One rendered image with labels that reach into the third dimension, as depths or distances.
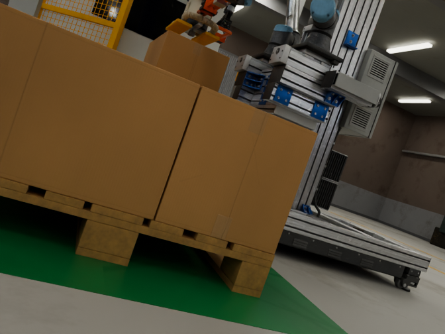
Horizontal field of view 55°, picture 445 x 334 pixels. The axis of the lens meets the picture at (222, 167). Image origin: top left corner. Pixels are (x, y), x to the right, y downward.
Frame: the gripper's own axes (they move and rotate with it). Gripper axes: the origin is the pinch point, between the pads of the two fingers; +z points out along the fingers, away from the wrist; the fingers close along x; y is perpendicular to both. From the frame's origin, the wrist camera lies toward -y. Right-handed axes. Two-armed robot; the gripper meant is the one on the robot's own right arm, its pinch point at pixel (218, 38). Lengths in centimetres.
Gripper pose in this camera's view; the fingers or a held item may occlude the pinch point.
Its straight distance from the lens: 327.8
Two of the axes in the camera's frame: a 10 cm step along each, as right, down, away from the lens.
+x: 8.8, 3.1, 3.7
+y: 3.4, 1.6, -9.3
